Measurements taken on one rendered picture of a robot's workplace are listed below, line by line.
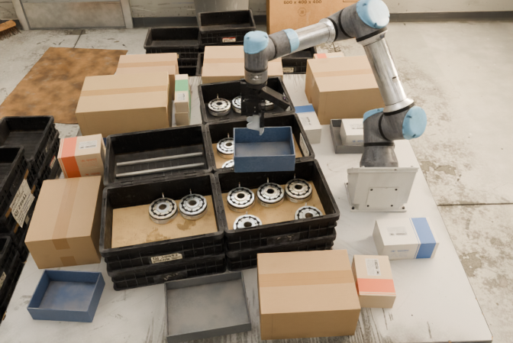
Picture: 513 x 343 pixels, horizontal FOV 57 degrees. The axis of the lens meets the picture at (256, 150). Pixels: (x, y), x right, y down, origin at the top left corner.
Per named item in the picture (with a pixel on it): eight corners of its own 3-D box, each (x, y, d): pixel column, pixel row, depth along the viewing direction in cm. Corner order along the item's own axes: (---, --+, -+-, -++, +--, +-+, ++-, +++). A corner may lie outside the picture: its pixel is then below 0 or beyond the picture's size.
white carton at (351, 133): (380, 132, 229) (383, 118, 223) (386, 148, 220) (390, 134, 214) (340, 134, 228) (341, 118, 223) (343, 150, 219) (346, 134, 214)
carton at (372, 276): (350, 266, 172) (353, 254, 167) (384, 268, 171) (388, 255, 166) (356, 307, 159) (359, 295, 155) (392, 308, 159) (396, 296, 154)
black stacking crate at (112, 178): (205, 145, 206) (204, 124, 199) (214, 193, 184) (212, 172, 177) (112, 156, 201) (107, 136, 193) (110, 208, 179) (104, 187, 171)
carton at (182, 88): (176, 85, 240) (175, 74, 236) (188, 84, 241) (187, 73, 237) (175, 112, 222) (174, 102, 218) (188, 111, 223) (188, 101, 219)
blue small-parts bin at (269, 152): (290, 141, 168) (291, 126, 163) (294, 170, 157) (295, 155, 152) (233, 143, 168) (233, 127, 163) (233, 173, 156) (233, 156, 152)
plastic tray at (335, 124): (384, 126, 233) (385, 118, 230) (393, 153, 218) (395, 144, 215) (329, 127, 233) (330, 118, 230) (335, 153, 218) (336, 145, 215)
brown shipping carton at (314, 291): (341, 276, 169) (346, 249, 158) (353, 335, 152) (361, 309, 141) (256, 280, 167) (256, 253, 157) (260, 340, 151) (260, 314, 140)
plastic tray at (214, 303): (242, 278, 168) (242, 270, 165) (251, 331, 153) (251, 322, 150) (166, 289, 165) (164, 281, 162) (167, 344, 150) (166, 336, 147)
